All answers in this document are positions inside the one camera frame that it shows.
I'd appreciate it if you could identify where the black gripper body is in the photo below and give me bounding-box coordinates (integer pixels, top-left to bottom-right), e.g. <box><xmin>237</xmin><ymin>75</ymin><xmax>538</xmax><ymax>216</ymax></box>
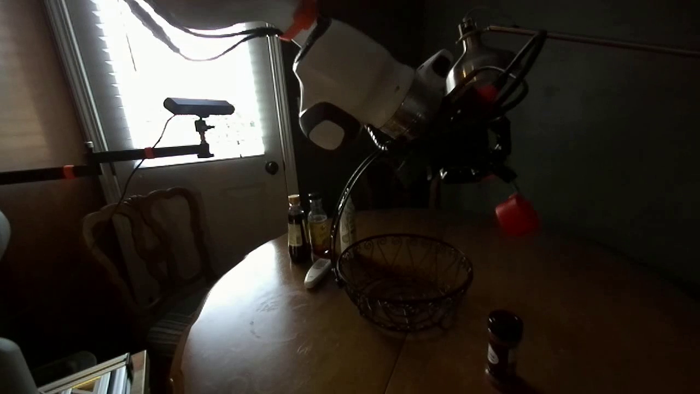
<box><xmin>424</xmin><ymin>89</ymin><xmax>515</xmax><ymax>187</ymax></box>

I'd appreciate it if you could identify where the red measuring cup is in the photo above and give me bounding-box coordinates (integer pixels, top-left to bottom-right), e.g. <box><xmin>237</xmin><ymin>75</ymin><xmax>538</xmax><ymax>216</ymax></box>
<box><xmin>491</xmin><ymin>191</ymin><xmax>541</xmax><ymax>240</ymax></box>

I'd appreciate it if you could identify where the small dark spice jar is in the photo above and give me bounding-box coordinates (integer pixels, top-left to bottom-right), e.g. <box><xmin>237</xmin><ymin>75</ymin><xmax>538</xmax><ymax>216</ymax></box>
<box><xmin>482</xmin><ymin>309</ymin><xmax>524</xmax><ymax>384</ymax></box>

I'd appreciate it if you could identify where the yellow label bottle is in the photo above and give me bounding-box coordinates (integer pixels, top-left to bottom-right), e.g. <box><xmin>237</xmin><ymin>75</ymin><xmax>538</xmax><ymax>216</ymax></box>
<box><xmin>306</xmin><ymin>191</ymin><xmax>331</xmax><ymax>259</ymax></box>

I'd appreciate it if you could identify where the dark bottle black cap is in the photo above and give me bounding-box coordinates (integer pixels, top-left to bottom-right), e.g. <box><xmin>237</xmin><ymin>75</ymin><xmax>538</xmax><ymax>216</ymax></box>
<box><xmin>284</xmin><ymin>191</ymin><xmax>308</xmax><ymax>267</ymax></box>

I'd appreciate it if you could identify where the white remote control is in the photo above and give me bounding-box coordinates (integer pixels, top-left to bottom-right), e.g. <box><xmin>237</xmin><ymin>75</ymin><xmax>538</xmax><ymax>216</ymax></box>
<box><xmin>302</xmin><ymin>256</ymin><xmax>336</xmax><ymax>294</ymax></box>

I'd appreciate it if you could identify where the carved wooden chair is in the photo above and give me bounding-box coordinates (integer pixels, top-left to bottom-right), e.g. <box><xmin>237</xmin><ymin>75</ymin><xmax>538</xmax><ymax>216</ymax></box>
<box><xmin>78</xmin><ymin>187</ymin><xmax>214</xmax><ymax>354</ymax></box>

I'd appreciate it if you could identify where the green and white box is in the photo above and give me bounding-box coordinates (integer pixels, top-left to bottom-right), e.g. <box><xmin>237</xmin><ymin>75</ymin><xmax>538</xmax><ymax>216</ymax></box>
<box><xmin>35</xmin><ymin>350</ymin><xmax>153</xmax><ymax>394</ymax></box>

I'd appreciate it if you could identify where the pale rounded object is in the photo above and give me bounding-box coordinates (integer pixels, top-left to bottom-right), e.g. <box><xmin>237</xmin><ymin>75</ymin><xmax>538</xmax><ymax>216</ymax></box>
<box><xmin>0</xmin><ymin>337</ymin><xmax>39</xmax><ymax>394</ymax></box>

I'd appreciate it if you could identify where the dark wire basket with handle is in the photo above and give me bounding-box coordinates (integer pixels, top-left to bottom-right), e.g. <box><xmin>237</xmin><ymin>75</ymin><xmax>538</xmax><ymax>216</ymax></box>
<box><xmin>329</xmin><ymin>148</ymin><xmax>477</xmax><ymax>340</ymax></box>

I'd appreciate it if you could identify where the black bar camera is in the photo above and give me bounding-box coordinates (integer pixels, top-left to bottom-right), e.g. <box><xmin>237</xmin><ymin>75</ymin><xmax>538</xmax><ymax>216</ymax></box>
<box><xmin>161</xmin><ymin>95</ymin><xmax>237</xmax><ymax>121</ymax></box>

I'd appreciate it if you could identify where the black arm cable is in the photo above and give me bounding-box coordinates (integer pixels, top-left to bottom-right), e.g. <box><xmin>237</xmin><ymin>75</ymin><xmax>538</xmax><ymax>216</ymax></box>
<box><xmin>121</xmin><ymin>0</ymin><xmax>284</xmax><ymax>66</ymax></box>

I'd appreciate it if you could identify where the black camera stand pole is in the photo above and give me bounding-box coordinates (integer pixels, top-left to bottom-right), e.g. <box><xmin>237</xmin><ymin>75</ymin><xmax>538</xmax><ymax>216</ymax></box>
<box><xmin>0</xmin><ymin>115</ymin><xmax>217</xmax><ymax>187</ymax></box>

